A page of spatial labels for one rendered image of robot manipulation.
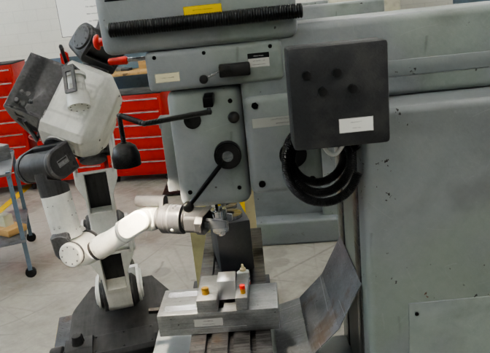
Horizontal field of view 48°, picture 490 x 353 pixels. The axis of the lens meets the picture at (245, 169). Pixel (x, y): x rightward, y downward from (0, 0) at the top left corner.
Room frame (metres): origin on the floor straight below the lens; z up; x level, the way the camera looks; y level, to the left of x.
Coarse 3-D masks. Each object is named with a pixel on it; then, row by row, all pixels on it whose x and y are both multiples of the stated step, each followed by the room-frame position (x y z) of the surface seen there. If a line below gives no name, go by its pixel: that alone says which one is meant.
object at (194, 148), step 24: (168, 96) 1.39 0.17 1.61; (192, 96) 1.37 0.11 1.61; (216, 96) 1.37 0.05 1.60; (240, 96) 1.38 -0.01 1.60; (192, 120) 1.37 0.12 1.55; (216, 120) 1.37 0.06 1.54; (240, 120) 1.38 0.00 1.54; (192, 144) 1.37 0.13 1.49; (216, 144) 1.37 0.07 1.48; (240, 144) 1.37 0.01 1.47; (192, 168) 1.37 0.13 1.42; (240, 168) 1.37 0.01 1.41; (192, 192) 1.37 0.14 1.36; (216, 192) 1.37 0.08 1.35; (240, 192) 1.37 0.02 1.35
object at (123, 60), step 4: (124, 56) 1.57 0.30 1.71; (140, 56) 1.57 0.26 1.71; (144, 56) 1.57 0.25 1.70; (108, 60) 1.57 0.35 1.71; (112, 60) 1.57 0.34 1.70; (116, 60) 1.57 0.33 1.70; (120, 60) 1.57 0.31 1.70; (124, 60) 1.56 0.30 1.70; (128, 60) 1.57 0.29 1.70; (132, 60) 1.57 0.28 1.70; (136, 60) 1.57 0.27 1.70; (140, 60) 1.57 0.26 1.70; (144, 60) 1.57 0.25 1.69; (112, 64) 1.57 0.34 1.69; (116, 64) 1.57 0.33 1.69; (120, 64) 1.57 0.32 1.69
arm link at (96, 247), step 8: (88, 232) 1.64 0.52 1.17; (104, 232) 1.58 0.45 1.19; (112, 232) 1.55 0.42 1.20; (72, 240) 1.57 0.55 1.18; (80, 240) 1.58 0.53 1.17; (88, 240) 1.60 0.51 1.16; (96, 240) 1.56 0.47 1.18; (104, 240) 1.55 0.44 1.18; (112, 240) 1.54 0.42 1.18; (88, 248) 1.56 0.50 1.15; (96, 248) 1.55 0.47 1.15; (104, 248) 1.54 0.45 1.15; (112, 248) 1.54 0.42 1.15; (88, 256) 1.55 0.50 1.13; (96, 256) 1.55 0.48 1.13; (104, 256) 1.55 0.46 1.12; (80, 264) 1.56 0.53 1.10; (88, 264) 1.57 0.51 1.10
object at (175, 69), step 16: (192, 48) 1.36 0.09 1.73; (208, 48) 1.35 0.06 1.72; (224, 48) 1.35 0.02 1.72; (240, 48) 1.35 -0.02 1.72; (256, 48) 1.35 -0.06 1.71; (272, 48) 1.35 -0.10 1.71; (160, 64) 1.35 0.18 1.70; (176, 64) 1.35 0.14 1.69; (192, 64) 1.35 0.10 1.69; (208, 64) 1.35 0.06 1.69; (256, 64) 1.35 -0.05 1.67; (272, 64) 1.35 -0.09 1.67; (160, 80) 1.35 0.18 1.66; (176, 80) 1.35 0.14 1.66; (192, 80) 1.35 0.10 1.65; (208, 80) 1.35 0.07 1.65; (224, 80) 1.35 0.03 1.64; (240, 80) 1.35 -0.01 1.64; (256, 80) 1.35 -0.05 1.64
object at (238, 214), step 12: (228, 204) 1.91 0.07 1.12; (240, 204) 1.93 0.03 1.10; (240, 216) 1.80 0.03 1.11; (240, 228) 1.77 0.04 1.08; (216, 240) 1.79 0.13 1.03; (228, 240) 1.76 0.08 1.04; (240, 240) 1.76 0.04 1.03; (216, 252) 1.85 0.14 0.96; (228, 252) 1.76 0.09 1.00; (240, 252) 1.76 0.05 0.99; (252, 252) 1.77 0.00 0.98; (228, 264) 1.76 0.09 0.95; (240, 264) 1.76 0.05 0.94; (252, 264) 1.77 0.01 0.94
